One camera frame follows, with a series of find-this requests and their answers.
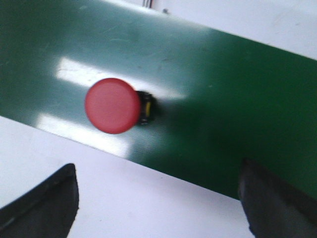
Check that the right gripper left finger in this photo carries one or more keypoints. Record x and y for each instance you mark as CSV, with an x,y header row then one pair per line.
x,y
47,211

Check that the cables beyond belt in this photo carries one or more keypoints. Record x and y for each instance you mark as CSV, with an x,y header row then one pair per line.
x,y
158,5

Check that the green conveyor belt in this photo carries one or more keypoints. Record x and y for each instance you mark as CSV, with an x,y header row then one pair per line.
x,y
217,98

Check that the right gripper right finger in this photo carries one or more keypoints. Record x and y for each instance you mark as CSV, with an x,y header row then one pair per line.
x,y
274,208

